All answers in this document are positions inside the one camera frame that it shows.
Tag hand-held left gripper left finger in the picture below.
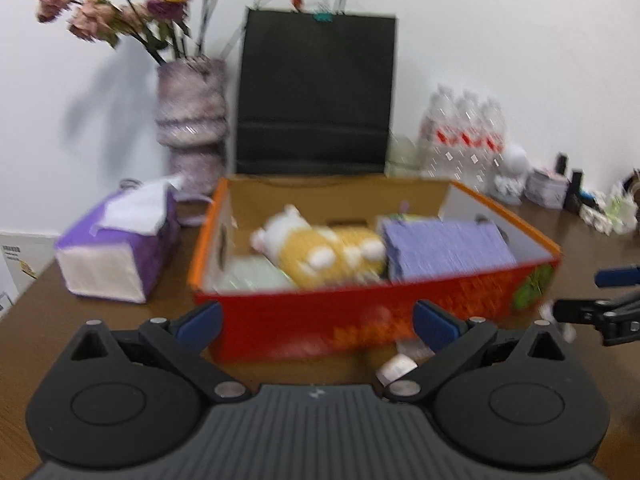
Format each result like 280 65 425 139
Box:
64 300 252 404

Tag small white packet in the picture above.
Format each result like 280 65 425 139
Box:
375 352 419 386

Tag mottled purple vase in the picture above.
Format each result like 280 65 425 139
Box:
156 57 229 197

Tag purple cloth pack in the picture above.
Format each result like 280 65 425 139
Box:
380 216 517 282

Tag black paper bag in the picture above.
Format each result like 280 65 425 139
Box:
235 0 399 177

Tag round grey tin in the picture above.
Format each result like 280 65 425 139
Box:
525 167 570 209

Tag small crumpled white wrapper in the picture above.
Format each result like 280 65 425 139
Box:
539 300 576 344

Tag clear water bottle red label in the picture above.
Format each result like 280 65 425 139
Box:
420 86 459 179
477 97 507 187
452 90 484 182

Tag purple tissue pack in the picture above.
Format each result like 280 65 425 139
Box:
55 175 182 305

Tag white robot figurine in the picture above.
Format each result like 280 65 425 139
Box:
492 144 530 204

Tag white and tan plush toy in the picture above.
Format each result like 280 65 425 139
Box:
249 204 388 290

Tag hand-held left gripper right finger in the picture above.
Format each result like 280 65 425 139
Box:
384 300 572 404

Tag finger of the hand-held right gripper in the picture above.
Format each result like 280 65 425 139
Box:
595 266 640 289
555 297 608 327

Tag red cardboard box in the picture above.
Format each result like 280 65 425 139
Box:
188 175 562 364

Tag clear glass dome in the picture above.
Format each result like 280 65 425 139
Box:
387 134 422 177

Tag white cardboard box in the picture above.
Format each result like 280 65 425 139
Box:
0 230 57 319

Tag iridescent plastic bag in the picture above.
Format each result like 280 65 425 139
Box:
215 255 299 294

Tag black rectangular case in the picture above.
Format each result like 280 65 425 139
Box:
565 169 585 213

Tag white plug adapters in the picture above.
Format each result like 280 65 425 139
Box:
582 200 614 234

